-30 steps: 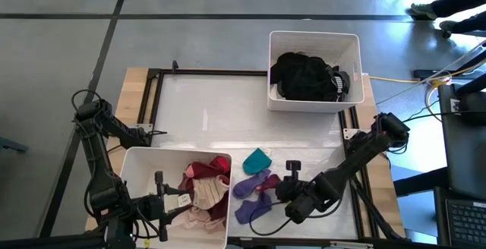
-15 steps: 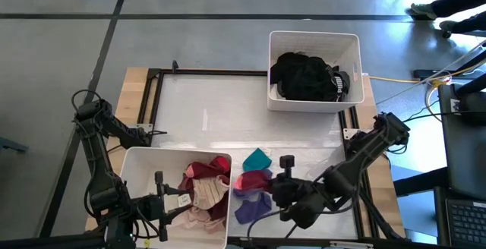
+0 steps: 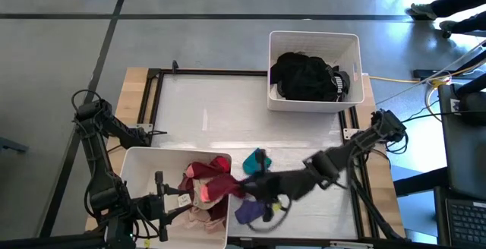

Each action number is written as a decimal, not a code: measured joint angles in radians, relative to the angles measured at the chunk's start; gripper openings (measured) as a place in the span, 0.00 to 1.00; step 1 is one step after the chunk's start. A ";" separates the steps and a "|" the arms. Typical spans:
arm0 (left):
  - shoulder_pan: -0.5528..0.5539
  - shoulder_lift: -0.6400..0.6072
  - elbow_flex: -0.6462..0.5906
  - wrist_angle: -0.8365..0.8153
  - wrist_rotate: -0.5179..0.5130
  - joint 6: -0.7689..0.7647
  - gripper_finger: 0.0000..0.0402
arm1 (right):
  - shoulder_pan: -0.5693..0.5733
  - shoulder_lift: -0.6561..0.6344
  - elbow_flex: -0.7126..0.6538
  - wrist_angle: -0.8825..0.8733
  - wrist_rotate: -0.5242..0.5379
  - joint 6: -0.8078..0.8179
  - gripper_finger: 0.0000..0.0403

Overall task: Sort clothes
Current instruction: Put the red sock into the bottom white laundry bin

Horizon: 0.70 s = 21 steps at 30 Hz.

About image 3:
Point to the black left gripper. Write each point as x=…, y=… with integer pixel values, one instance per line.
x=150, y=207

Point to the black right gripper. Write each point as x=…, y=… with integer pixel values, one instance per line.
x=266, y=186

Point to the small white paper tag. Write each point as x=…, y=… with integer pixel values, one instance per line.
x=184, y=200

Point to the teal sock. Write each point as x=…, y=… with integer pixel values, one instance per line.
x=248, y=165

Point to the purple garment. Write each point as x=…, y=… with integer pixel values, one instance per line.
x=248, y=211

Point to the dark red garment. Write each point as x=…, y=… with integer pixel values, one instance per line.
x=186, y=184

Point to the pale pink underwear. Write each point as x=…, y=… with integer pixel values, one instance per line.
x=205, y=222

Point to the black garment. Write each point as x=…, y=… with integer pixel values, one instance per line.
x=303, y=78
x=283, y=68

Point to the black Puma underwear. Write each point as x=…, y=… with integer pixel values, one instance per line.
x=339, y=84

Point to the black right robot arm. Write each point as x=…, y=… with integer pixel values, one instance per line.
x=353, y=146

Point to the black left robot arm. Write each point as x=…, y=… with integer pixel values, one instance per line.
x=98, y=158

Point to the white woven plastic bin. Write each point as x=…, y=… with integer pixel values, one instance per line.
x=315, y=44
x=152, y=165

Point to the black diagonal strut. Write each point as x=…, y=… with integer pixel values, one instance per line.
x=374, y=211

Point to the small black clamp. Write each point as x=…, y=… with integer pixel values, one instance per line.
x=175, y=66

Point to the grey furniture leg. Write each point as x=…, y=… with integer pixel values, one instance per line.
x=13, y=144

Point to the black laptop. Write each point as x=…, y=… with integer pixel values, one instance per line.
x=465, y=222

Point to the black floor stand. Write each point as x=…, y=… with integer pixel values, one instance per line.
x=448, y=73

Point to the person's shoe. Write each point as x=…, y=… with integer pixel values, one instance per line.
x=422, y=10
x=448, y=26

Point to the black caster wheel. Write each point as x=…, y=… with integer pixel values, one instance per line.
x=447, y=34

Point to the person's leg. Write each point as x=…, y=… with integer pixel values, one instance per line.
x=459, y=0
x=471, y=23

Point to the silver corner bracket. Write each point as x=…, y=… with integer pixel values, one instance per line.
x=350, y=133
x=143, y=127

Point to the black frame crossbar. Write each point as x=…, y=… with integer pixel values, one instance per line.
x=49, y=242

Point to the black metal table frame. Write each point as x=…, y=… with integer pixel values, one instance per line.
x=212, y=72

